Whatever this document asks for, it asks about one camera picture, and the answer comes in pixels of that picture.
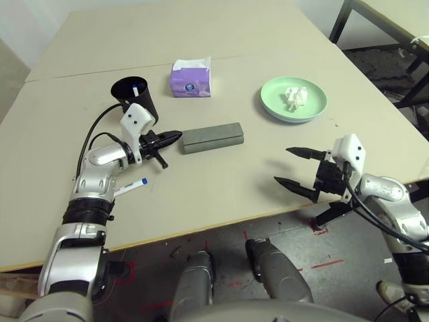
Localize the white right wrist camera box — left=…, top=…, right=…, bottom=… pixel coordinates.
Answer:
left=331, top=133, right=367, bottom=184

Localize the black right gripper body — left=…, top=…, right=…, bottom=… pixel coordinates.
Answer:
left=314, top=160, right=350, bottom=202

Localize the black plastic cup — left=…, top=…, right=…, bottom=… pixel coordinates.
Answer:
left=110, top=76, right=159, bottom=123

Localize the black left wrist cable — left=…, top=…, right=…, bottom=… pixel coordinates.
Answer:
left=76, top=103, right=127, bottom=178

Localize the light green plate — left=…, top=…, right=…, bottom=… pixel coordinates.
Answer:
left=260, top=76, right=328, bottom=121

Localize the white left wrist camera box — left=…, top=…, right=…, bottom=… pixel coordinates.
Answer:
left=119, top=103, right=156, bottom=167

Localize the white marker with blue cap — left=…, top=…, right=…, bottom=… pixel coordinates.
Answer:
left=112, top=177, right=149, bottom=199

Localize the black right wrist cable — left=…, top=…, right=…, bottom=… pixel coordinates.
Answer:
left=341, top=160, right=429, bottom=251

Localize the light blue plate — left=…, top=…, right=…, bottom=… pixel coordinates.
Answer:
left=264, top=109, right=322, bottom=125

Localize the grey robot torso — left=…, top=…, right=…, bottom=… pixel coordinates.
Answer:
left=167, top=300, right=356, bottom=322

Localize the purple tissue pack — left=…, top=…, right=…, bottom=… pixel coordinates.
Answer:
left=170, top=56, right=212, bottom=99

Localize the neighbouring table with dark frame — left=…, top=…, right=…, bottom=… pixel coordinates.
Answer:
left=330, top=0, right=429, bottom=111

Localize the black floor mat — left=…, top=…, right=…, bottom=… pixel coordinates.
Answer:
left=341, top=46, right=429, bottom=142

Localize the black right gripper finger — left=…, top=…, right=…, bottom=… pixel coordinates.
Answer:
left=285, top=146, right=333, bottom=162
left=273, top=176, right=320, bottom=204

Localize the black table foot bar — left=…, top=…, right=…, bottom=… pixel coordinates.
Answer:
left=314, top=182, right=429, bottom=229
left=107, top=261, right=131, bottom=282

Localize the dirty white sneaker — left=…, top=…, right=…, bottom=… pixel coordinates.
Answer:
left=377, top=280, right=412, bottom=309

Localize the grey glasses case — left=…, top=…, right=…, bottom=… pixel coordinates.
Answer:
left=182, top=122, right=245, bottom=155

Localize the white tissue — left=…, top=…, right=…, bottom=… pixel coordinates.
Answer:
left=280, top=86, right=308, bottom=113

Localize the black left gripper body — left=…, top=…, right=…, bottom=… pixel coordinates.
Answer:
left=137, top=130, right=160, bottom=162

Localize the grey robot right leg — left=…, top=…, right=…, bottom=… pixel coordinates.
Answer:
left=244, top=237, right=314, bottom=303

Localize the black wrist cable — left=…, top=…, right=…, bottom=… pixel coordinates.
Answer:
left=341, top=160, right=429, bottom=251
left=76, top=103, right=127, bottom=178

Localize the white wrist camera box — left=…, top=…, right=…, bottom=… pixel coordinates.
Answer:
left=331, top=133, right=367, bottom=184
left=119, top=103, right=156, bottom=167

